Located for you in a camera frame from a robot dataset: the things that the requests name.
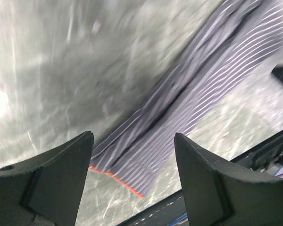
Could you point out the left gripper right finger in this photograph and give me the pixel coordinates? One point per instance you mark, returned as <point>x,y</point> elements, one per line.
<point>220,193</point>

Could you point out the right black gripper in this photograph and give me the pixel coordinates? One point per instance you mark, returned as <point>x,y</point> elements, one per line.
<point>270,151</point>

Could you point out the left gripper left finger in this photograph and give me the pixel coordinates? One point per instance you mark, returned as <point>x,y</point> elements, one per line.
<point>49,185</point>

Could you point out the striped grey underwear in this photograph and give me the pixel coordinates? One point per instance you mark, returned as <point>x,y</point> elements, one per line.
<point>236,38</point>

